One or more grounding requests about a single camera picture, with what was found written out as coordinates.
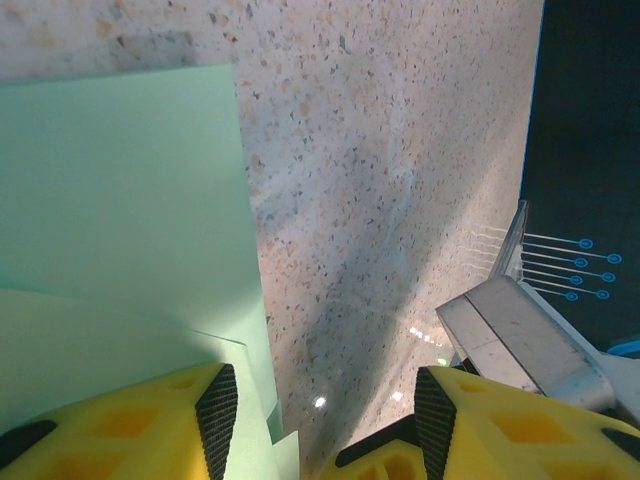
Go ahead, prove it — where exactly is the light green paper sheet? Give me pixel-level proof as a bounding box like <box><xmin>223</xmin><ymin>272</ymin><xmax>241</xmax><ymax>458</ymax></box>
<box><xmin>0</xmin><ymin>62</ymin><xmax>300</xmax><ymax>480</ymax></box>

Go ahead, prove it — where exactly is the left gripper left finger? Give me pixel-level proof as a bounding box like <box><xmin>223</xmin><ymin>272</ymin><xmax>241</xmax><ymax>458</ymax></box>
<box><xmin>0</xmin><ymin>362</ymin><xmax>237</xmax><ymax>480</ymax></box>

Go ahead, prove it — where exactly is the blue table side strip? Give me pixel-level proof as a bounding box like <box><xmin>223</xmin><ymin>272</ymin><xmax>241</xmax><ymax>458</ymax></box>
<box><xmin>607</xmin><ymin>338</ymin><xmax>640</xmax><ymax>359</ymax></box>

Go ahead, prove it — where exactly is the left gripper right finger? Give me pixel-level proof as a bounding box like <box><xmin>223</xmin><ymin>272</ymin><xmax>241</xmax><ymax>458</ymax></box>
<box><xmin>414</xmin><ymin>364</ymin><xmax>640</xmax><ymax>480</ymax></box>

